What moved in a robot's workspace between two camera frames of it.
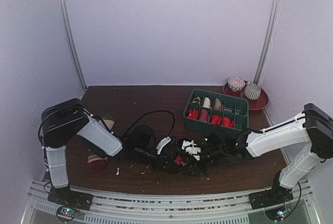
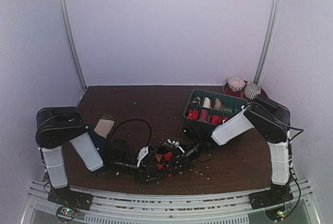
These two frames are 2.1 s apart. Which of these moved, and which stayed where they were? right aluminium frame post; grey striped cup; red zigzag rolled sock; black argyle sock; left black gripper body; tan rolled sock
Moved: left black gripper body; black argyle sock
Stayed: tan rolled sock; grey striped cup; right aluminium frame post; red zigzag rolled sock
